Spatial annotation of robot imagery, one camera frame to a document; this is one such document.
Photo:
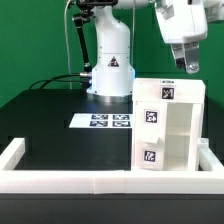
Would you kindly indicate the white base tag plate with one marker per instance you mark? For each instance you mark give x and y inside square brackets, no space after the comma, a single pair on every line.
[99,120]

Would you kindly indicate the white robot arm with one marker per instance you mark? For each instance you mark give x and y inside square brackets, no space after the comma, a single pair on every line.
[112,77]

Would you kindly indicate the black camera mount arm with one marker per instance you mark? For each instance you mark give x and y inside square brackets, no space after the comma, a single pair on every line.
[84,16]

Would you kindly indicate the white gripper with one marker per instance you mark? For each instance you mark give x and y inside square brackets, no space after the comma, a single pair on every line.
[180,22]

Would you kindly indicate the white U-shaped fence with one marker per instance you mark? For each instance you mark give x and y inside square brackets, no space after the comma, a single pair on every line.
[209,180]

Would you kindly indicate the small white cabinet top block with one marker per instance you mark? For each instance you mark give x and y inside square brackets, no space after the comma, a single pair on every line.
[168,90]

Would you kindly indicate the white cabinet door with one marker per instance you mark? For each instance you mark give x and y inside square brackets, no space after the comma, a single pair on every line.
[148,135]
[203,147]

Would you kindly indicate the white cabinet body box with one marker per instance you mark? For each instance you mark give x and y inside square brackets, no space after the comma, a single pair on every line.
[183,130]

